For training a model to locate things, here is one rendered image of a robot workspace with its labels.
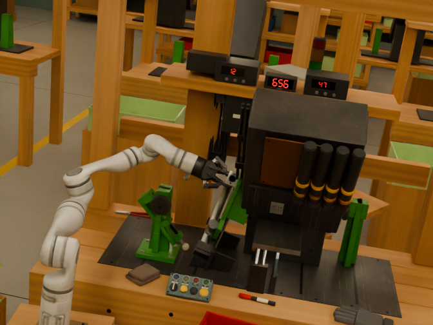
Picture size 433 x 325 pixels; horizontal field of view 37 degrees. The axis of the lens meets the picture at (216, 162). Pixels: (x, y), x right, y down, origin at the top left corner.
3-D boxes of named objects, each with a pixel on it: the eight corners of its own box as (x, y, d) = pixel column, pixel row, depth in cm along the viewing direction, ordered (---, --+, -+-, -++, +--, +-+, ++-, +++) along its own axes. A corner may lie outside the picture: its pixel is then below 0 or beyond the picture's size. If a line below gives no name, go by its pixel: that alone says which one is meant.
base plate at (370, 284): (401, 322, 228) (402, 317, 227) (96, 267, 238) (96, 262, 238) (388, 264, 267) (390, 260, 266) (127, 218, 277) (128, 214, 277)
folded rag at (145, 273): (140, 287, 225) (140, 280, 224) (124, 278, 230) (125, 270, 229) (160, 278, 233) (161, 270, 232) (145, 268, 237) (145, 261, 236)
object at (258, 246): (299, 259, 216) (301, 251, 215) (251, 251, 217) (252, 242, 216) (301, 211, 252) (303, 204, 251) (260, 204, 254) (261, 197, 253)
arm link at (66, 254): (82, 233, 194) (76, 282, 201) (50, 229, 193) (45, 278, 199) (78, 248, 186) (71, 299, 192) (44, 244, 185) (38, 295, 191)
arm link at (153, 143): (187, 144, 241) (183, 157, 248) (149, 128, 241) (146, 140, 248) (180, 159, 237) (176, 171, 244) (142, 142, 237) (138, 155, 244)
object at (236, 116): (265, 138, 250) (270, 100, 245) (221, 131, 251) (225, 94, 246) (267, 129, 261) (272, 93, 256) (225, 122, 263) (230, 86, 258)
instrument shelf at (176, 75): (399, 121, 239) (401, 111, 238) (159, 84, 248) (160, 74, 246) (392, 104, 262) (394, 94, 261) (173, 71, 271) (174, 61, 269)
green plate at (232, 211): (238, 237, 236) (260, 189, 228) (217, 228, 236) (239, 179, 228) (241, 224, 247) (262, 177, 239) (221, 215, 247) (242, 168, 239)
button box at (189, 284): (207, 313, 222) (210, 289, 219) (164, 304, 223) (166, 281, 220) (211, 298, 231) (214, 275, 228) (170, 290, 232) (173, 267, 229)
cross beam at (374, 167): (425, 187, 268) (430, 167, 265) (118, 138, 280) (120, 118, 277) (424, 183, 272) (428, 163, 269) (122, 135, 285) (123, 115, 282)
